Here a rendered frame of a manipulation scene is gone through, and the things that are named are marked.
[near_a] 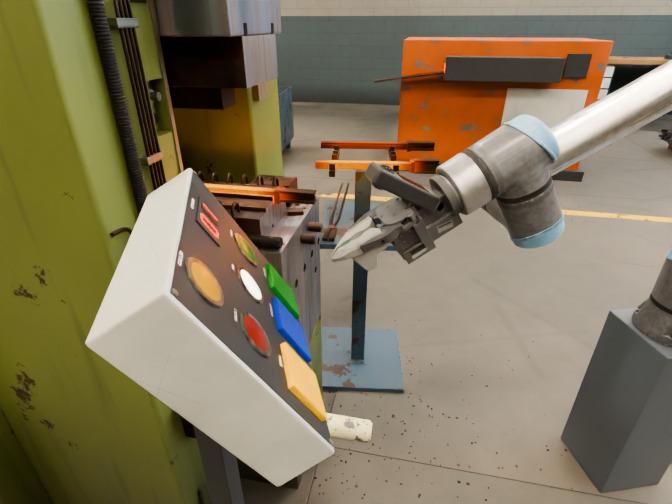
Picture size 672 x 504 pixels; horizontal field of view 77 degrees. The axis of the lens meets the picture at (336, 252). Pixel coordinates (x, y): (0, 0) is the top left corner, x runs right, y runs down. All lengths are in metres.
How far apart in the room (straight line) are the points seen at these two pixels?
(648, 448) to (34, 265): 1.73
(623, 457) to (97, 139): 1.66
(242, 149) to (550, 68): 3.46
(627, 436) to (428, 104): 3.52
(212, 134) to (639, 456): 1.68
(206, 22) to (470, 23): 7.77
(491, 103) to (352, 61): 4.53
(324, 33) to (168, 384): 8.44
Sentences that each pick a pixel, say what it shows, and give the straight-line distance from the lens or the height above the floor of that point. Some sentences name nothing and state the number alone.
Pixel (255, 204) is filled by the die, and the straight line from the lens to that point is 1.07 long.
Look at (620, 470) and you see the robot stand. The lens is 1.78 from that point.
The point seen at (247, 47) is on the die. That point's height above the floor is 1.34.
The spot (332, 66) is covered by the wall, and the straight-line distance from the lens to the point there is 8.72.
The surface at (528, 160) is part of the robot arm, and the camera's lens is 0.69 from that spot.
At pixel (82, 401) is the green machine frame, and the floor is 0.65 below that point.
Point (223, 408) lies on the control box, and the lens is 0.44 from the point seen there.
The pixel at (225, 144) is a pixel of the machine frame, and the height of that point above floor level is 1.06.
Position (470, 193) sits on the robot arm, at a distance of 0.66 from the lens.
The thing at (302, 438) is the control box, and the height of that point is 1.00.
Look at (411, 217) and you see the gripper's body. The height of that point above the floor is 1.13.
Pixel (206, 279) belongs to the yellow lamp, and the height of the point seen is 1.17.
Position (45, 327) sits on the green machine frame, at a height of 0.86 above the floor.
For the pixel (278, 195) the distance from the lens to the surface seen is 1.08.
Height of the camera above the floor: 1.39
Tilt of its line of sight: 29 degrees down
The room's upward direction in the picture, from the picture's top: straight up
